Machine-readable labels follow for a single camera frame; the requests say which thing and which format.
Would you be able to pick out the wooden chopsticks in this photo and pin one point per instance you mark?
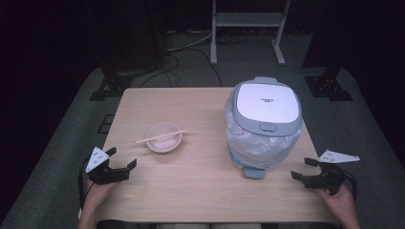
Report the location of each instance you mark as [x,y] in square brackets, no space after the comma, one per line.
[159,137]

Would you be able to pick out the person's right hand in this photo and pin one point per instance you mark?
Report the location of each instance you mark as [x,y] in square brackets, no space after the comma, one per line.
[342,202]

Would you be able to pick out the grey pedal trash bin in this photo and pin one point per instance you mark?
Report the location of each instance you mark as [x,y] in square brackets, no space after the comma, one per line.
[267,103]

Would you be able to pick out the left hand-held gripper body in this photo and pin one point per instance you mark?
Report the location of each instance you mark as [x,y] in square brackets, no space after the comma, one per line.
[97,160]

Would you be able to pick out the white paper bowl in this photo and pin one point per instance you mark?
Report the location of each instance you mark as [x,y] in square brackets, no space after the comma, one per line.
[164,144]

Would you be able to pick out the black stand base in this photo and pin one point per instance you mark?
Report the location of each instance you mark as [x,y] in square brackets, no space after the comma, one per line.
[111,87]
[329,87]

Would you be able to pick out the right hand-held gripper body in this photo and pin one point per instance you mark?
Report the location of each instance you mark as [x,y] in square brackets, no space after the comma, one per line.
[328,179]

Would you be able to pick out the white metal stand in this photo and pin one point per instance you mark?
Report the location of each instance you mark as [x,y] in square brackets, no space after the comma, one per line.
[248,19]

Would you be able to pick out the person's left hand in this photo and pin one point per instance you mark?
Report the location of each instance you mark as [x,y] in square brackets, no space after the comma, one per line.
[95,194]

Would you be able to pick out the clear plastic bin liner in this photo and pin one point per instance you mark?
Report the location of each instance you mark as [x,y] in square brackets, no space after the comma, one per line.
[254,148]

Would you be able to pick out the floor socket box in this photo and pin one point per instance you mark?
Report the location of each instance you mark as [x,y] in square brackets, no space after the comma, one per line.
[106,124]

